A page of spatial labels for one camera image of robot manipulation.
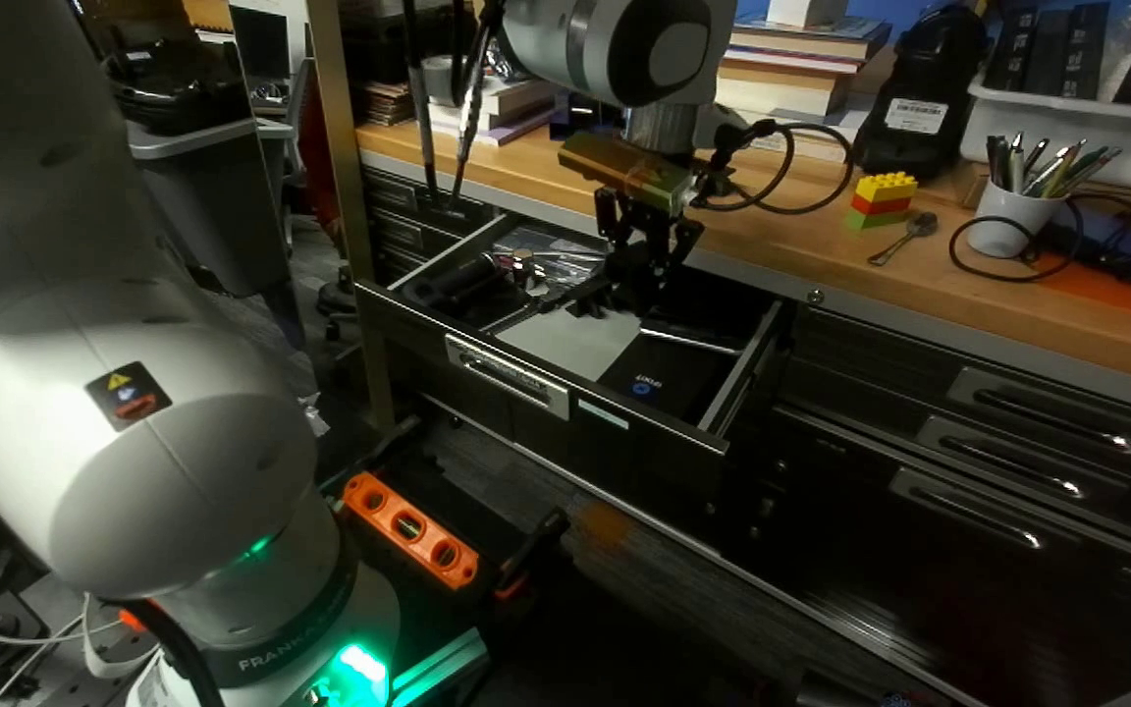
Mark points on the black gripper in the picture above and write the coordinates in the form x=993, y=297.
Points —
x=644, y=237

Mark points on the black tool cabinet drawer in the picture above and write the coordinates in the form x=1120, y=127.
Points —
x=567, y=396

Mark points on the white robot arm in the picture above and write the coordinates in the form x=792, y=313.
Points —
x=133, y=457

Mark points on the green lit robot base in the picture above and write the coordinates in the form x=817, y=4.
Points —
x=353, y=670

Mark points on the black iFixit tool case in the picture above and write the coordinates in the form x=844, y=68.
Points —
x=668, y=376

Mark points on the clear plastic tool bag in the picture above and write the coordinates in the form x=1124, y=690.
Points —
x=539, y=269

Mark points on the wide pale book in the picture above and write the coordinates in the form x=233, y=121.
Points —
x=775, y=113

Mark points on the coloured toy brick stack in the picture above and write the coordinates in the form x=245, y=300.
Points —
x=880, y=197

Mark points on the small metal key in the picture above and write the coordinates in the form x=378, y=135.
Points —
x=906, y=237

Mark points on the dark cover book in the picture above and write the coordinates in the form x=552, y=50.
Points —
x=805, y=42

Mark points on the black device with label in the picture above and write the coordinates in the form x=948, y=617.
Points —
x=920, y=90

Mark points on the white cup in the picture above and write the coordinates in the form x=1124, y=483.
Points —
x=1008, y=223

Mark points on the steel tool cabinet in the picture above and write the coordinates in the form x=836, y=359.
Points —
x=983, y=434

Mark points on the cup of tools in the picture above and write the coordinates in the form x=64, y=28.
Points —
x=1081, y=164

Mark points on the grey side desk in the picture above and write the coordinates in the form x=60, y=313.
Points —
x=199, y=144

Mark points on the white plastic bin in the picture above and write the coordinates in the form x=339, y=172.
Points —
x=1090, y=131

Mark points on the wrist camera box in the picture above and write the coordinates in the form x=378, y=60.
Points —
x=624, y=166

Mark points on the steel post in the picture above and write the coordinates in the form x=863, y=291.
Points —
x=344, y=197

